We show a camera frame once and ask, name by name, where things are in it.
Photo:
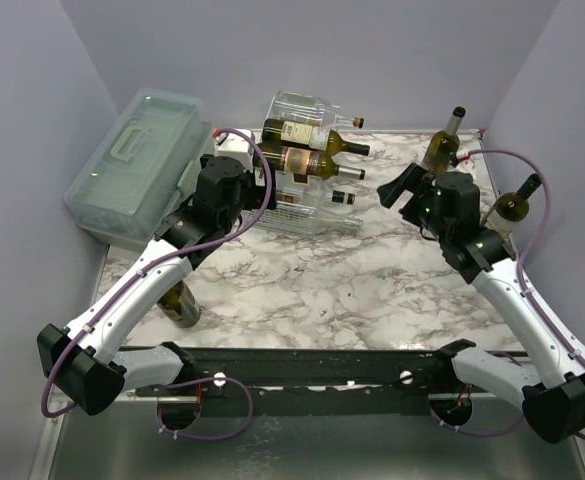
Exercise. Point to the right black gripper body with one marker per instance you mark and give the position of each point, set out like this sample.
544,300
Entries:
413,189

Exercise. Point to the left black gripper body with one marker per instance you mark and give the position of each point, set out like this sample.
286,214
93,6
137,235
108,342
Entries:
247,201

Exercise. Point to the green bottle brown label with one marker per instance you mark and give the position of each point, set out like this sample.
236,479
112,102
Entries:
300,161

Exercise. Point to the green bottle silver neck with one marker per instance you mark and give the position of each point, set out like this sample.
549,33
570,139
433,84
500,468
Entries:
444,145

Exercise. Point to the green bottle white label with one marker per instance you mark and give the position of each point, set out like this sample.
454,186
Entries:
291,133

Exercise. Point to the clear square liquor bottle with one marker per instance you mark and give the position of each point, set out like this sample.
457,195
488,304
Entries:
309,191

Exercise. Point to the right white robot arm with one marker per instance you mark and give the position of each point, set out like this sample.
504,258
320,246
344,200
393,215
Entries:
550,391

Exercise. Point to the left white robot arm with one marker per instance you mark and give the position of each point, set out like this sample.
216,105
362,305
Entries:
84,359

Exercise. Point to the clear bottle on rack top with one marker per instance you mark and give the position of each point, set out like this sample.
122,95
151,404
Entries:
310,110

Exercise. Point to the translucent green storage box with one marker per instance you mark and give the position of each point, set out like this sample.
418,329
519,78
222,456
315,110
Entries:
147,164

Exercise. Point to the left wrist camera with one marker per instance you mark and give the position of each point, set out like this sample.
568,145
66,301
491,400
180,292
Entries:
231,145

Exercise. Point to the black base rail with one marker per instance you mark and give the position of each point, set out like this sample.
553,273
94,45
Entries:
310,382

